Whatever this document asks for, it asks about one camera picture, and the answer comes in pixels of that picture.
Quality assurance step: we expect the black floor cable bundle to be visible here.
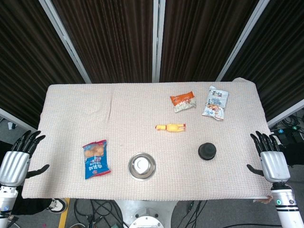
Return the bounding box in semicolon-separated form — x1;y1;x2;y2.
73;199;125;228

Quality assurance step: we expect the upturned stainless steel bowl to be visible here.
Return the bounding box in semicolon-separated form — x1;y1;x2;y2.
128;152;157;182

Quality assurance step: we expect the blue snack bag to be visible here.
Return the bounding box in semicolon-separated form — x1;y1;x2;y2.
82;139;112;181

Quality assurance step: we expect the orange white snack packet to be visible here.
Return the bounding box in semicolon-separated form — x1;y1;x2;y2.
170;91;198;114

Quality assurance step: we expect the black trouser leg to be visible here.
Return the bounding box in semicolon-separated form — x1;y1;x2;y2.
11;197;52;216

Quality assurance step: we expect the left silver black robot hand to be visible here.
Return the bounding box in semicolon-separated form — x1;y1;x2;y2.
0;130;50;188

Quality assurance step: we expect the beige waffle tablecloth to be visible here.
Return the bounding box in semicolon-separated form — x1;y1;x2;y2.
21;77;274;202

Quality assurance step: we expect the grey partition rail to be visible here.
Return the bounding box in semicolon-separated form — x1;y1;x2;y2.
0;108;40;134
266;98;304;128

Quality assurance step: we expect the white light-blue snack packet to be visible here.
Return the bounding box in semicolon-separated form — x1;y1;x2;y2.
201;85;229;121

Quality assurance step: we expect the black round bowl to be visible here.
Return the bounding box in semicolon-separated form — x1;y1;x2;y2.
198;142;217;161

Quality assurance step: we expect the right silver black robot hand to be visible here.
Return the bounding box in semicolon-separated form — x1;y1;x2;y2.
246;130;291;183

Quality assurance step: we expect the yellow rubber chicken toy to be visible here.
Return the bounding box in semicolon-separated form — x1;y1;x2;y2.
155;123;187;134

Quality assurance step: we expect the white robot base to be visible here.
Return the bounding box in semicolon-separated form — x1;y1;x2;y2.
114;199;179;228

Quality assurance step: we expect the grey partition post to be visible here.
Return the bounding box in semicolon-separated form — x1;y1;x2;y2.
215;0;272;82
152;0;166;83
38;0;92;84

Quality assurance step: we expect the white black sneaker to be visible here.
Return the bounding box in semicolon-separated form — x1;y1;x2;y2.
46;198;69;215

